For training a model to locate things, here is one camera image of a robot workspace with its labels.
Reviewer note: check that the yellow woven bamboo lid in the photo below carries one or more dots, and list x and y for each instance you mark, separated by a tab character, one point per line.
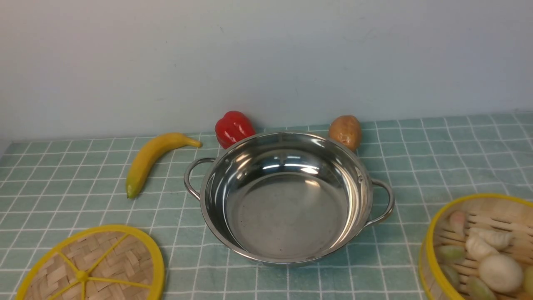
109	262

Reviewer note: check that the yellow rimmed bamboo steamer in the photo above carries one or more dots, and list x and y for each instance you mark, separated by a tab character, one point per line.
448	272

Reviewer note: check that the stainless steel pot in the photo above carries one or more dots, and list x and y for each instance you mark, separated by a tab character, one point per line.
287	198

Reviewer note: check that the red bell pepper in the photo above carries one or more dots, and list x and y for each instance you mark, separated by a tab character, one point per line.
233	127

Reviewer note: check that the brown potato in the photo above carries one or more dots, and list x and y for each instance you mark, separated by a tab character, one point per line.
346	130

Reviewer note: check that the yellow banana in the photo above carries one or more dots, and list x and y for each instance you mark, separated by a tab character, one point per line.
147	156

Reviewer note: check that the green checkered tablecloth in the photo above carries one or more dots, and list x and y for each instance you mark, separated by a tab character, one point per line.
52	189

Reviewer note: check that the white pleated dumpling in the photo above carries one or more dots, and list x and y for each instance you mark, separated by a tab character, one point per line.
482	243

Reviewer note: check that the white round bun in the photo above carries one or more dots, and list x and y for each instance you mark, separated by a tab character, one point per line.
501	273

